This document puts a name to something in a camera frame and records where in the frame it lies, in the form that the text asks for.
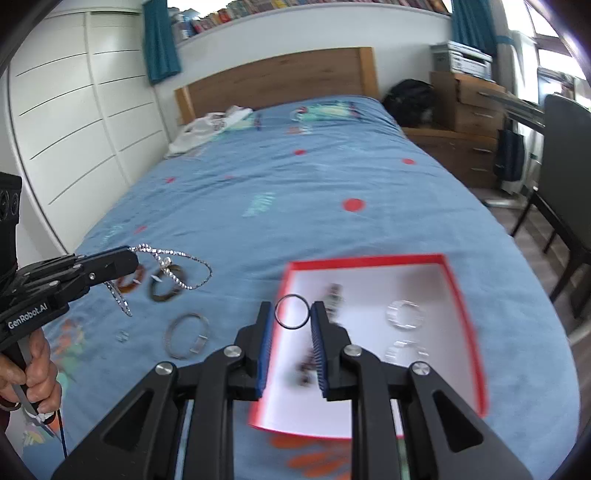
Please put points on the white cloth bag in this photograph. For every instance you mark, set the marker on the white cloth bag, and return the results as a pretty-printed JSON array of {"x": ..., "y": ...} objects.
[{"x": 203, "y": 129}]

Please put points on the grey printer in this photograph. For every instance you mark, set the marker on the grey printer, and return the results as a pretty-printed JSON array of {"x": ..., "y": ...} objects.
[{"x": 461, "y": 60}]

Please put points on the dark blue hanging bag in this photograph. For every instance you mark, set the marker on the dark blue hanging bag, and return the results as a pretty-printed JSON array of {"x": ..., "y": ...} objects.
[{"x": 508, "y": 154}]

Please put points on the red cardboard box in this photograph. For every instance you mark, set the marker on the red cardboard box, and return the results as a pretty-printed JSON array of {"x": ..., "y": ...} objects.
[{"x": 369, "y": 286}]

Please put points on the row of books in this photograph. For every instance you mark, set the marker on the row of books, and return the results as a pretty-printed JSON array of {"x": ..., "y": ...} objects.
[{"x": 277, "y": 9}]

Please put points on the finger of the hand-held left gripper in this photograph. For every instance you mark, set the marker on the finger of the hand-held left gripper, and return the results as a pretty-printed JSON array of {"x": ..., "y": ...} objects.
[
  {"x": 69, "y": 259},
  {"x": 113, "y": 267}
]

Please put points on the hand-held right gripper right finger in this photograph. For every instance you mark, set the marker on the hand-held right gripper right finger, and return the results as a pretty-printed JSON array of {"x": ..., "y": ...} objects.
[{"x": 318, "y": 350}]

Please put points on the wooden dresser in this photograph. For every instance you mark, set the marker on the wooden dresser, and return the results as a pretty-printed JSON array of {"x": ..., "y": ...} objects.
[{"x": 466, "y": 134}]

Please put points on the person's left hand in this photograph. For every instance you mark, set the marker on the person's left hand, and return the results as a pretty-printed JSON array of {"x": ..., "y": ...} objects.
[{"x": 44, "y": 369}]

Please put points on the grey chair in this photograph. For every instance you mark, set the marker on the grey chair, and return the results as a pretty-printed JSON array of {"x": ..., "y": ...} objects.
[{"x": 565, "y": 184}]

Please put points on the thin silver bangle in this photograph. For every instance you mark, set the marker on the thin silver bangle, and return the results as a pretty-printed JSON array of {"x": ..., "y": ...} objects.
[{"x": 170, "y": 339}]

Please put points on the wooden headboard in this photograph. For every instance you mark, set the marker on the wooden headboard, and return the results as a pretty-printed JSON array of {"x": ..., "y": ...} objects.
[{"x": 277, "y": 78}]

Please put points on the blue printed blanket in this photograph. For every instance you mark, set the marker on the blue printed blanket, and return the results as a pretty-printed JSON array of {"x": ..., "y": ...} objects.
[{"x": 277, "y": 194}]

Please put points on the teal curtain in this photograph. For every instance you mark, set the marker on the teal curtain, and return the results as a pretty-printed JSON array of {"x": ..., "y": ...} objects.
[
  {"x": 160, "y": 41},
  {"x": 471, "y": 23}
]

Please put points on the green brown bangle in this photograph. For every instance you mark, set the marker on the green brown bangle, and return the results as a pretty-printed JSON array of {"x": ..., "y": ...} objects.
[{"x": 154, "y": 295}]

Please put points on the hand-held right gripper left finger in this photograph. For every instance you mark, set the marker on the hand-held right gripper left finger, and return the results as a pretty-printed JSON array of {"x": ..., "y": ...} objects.
[{"x": 264, "y": 350}]

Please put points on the twisted silver hoop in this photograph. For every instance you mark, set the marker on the twisted silver hoop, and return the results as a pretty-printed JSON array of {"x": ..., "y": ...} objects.
[
  {"x": 392, "y": 318},
  {"x": 392, "y": 353}
]

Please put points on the black backpack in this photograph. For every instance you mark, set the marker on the black backpack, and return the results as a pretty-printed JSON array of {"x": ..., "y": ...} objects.
[{"x": 408, "y": 104}]

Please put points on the amber bangle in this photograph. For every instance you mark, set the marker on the amber bangle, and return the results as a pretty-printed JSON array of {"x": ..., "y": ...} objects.
[{"x": 124, "y": 288}]

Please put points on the white wardrobe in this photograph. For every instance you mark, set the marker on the white wardrobe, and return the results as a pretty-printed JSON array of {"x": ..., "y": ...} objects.
[{"x": 78, "y": 115}]

